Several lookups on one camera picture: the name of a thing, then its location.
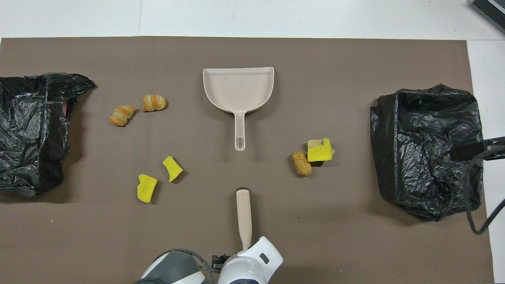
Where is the black trash bag bin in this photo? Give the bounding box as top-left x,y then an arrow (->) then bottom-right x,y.
370,84 -> 485,221
0,73 -> 96,197

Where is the brown peanut-shaped toy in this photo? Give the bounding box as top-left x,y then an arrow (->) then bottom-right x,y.
292,152 -> 313,177

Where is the beige plastic dustpan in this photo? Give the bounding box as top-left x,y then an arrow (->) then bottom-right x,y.
203,67 -> 275,151

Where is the yellow sponge piece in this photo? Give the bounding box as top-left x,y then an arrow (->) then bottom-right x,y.
162,156 -> 184,183
307,138 -> 333,162
137,174 -> 158,203

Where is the beige hand brush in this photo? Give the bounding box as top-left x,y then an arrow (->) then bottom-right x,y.
236,189 -> 253,252

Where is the striped toy croissant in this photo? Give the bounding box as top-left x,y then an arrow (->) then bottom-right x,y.
142,94 -> 167,112
109,105 -> 138,127

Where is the black stand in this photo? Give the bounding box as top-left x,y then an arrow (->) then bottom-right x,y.
450,136 -> 505,161

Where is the dark ribbed panel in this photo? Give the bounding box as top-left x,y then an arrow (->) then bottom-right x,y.
469,0 -> 505,24

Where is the black cable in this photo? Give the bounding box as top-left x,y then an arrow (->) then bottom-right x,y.
166,248 -> 216,284
464,145 -> 505,235

